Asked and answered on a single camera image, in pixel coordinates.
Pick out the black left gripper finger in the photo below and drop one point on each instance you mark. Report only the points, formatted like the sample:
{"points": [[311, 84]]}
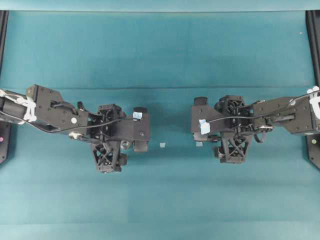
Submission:
{"points": [[140, 146], [139, 111]]}

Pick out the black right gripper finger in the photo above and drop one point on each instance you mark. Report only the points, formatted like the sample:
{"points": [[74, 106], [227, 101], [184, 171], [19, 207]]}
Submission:
{"points": [[198, 137], [201, 100]]}

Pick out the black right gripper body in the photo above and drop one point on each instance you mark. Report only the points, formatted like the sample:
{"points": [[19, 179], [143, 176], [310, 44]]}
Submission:
{"points": [[229, 114]]}

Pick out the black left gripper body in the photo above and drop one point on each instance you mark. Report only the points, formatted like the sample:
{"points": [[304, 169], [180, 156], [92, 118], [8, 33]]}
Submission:
{"points": [[113, 124]]}

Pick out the silver metal washer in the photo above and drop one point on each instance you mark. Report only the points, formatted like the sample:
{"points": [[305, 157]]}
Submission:
{"points": [[124, 144]]}

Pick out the black threaded metal shaft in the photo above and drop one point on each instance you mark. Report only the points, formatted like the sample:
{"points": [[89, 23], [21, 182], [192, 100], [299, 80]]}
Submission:
{"points": [[213, 138]]}

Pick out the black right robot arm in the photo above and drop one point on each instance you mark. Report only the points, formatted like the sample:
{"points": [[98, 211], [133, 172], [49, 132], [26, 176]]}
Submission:
{"points": [[299, 115]]}

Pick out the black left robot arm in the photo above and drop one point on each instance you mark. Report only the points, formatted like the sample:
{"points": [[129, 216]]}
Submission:
{"points": [[46, 110]]}

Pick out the teal table mat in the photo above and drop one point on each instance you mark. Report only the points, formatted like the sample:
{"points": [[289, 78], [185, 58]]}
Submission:
{"points": [[49, 186]]}

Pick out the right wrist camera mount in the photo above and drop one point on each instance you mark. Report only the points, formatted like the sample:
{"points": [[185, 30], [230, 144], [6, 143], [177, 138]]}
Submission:
{"points": [[233, 148]]}

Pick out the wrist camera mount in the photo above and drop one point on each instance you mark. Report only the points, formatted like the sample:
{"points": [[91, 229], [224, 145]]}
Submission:
{"points": [[108, 157], [233, 148]]}

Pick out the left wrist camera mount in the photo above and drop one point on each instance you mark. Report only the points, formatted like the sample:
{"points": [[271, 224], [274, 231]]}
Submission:
{"points": [[108, 157]]}

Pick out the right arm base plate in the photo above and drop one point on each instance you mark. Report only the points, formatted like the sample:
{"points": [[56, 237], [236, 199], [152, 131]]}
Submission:
{"points": [[311, 152]]}

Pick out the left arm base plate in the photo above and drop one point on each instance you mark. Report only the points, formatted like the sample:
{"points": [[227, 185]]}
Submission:
{"points": [[5, 134]]}

